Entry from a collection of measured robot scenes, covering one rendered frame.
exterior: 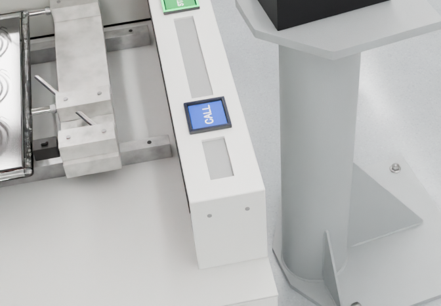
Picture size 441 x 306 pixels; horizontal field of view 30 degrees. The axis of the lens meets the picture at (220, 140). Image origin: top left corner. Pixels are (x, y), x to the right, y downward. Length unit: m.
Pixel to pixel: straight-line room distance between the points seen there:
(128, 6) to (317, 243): 0.77
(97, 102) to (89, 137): 0.07
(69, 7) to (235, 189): 0.53
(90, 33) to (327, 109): 0.50
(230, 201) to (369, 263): 1.13
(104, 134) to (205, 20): 0.24
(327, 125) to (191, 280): 0.64
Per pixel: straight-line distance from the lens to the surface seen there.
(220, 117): 1.08
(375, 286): 2.06
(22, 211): 1.22
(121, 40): 1.42
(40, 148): 1.17
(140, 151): 1.22
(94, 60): 1.33
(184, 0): 1.28
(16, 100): 1.26
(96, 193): 1.21
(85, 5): 1.41
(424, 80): 2.59
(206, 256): 1.08
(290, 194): 1.83
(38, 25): 1.48
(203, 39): 1.21
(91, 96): 1.22
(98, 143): 1.16
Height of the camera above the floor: 1.72
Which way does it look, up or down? 46 degrees down
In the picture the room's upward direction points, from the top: 5 degrees counter-clockwise
